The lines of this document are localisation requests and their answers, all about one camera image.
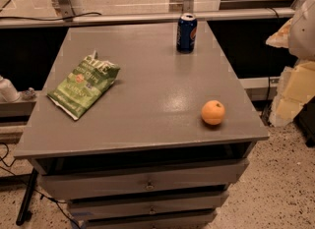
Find black cable on railing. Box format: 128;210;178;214
0;11;102;22

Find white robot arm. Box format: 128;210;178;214
266;0;315;61

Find black metal leg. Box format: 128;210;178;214
16;169;37;226

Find black floor cable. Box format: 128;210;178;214
0;142;82;229

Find bottom grey drawer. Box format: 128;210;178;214
86;209;217;229

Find yellow foam block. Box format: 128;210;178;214
269;60;315;127

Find orange fruit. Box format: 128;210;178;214
201;100;225;125

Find green jalapeno chip bag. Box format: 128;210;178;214
47;51;120;121

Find grey drawer cabinet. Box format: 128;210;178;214
13;21;271;229

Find grey drawer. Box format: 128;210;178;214
38;159;249;200
68;188;228;220
86;209;217;229

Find top grey drawer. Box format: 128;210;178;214
38;159;249;200

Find grey metal railing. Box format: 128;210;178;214
0;7;295;29

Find middle grey drawer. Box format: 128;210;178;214
68;188;228;220

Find blue pepsi can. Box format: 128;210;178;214
176;13;198;53

